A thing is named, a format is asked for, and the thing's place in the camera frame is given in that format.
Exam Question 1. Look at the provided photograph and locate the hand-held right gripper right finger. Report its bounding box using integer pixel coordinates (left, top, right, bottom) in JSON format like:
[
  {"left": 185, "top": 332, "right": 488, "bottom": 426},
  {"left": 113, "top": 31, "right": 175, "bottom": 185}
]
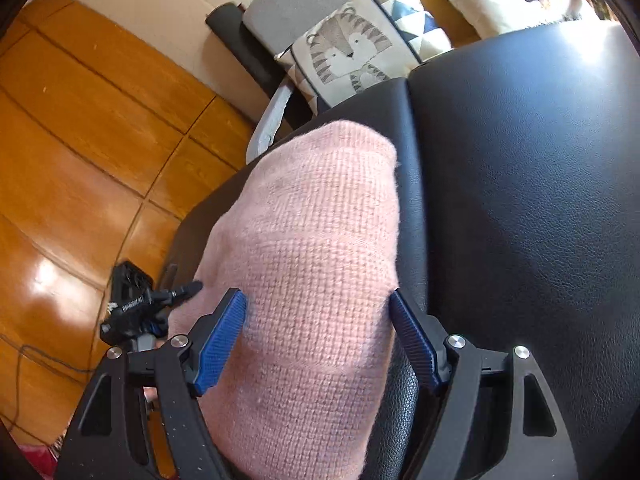
[{"left": 389, "top": 287, "right": 581, "bottom": 480}]

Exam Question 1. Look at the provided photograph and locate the red cloth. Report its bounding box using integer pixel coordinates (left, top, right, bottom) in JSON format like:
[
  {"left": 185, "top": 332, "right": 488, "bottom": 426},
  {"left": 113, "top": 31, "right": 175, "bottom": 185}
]
[{"left": 17, "top": 437, "right": 68, "bottom": 478}]

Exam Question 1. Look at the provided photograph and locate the tiger print cushion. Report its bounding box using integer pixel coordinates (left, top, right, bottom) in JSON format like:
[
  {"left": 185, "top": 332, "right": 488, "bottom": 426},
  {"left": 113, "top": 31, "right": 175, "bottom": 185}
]
[{"left": 274, "top": 0, "right": 453, "bottom": 113}]

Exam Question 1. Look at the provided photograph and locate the wooden panelled wardrobe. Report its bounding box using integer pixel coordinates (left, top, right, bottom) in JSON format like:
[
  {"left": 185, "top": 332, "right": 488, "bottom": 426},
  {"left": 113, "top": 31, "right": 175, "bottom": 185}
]
[{"left": 0, "top": 0, "right": 261, "bottom": 461}]

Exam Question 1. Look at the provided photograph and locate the pink knit sweater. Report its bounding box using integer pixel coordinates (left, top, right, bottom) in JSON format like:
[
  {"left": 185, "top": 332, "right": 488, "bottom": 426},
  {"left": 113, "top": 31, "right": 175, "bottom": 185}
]
[{"left": 192, "top": 120, "right": 401, "bottom": 480}]

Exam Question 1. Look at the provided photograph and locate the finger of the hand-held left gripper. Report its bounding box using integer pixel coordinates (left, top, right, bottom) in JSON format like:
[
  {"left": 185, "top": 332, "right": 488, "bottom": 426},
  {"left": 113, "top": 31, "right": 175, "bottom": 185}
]
[{"left": 159, "top": 281, "right": 203, "bottom": 307}]

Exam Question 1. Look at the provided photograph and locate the dark rolled mat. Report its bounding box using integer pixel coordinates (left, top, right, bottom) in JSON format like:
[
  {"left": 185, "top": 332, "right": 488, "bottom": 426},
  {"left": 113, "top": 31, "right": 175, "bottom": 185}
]
[{"left": 206, "top": 2, "right": 283, "bottom": 91}]

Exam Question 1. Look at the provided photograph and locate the black cable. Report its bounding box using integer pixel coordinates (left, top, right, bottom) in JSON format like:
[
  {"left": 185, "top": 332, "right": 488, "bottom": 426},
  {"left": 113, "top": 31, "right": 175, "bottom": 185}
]
[{"left": 0, "top": 332, "right": 101, "bottom": 433}]

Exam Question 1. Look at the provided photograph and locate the grey yellow blue armchair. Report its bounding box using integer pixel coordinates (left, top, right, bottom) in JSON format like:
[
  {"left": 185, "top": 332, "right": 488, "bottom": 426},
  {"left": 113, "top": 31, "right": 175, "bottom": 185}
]
[{"left": 242, "top": 0, "right": 608, "bottom": 165}]

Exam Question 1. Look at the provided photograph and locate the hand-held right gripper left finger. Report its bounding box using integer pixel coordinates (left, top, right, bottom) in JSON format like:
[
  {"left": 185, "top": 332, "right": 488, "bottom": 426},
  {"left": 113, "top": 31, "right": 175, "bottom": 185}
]
[{"left": 52, "top": 287, "right": 249, "bottom": 480}]

